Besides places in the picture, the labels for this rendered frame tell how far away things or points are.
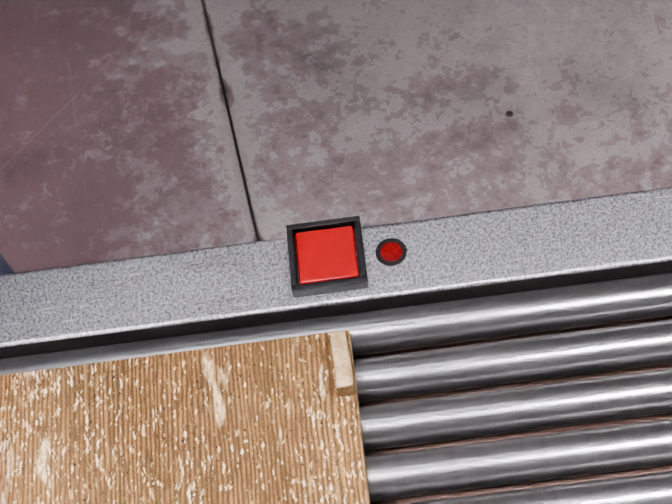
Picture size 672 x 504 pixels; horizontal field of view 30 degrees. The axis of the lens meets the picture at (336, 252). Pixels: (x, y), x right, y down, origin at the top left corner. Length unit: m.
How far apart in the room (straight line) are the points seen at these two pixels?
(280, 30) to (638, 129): 0.75
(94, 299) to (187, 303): 0.10
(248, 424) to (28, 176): 1.44
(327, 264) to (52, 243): 1.26
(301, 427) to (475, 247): 0.26
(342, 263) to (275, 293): 0.07
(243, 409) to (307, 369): 0.07
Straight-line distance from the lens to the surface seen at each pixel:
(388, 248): 1.28
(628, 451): 1.19
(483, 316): 1.24
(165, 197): 2.44
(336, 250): 1.26
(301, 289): 1.25
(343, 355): 1.18
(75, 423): 1.23
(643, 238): 1.29
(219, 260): 1.29
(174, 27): 2.68
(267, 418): 1.19
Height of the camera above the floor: 2.03
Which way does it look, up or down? 61 degrees down
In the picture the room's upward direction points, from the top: 11 degrees counter-clockwise
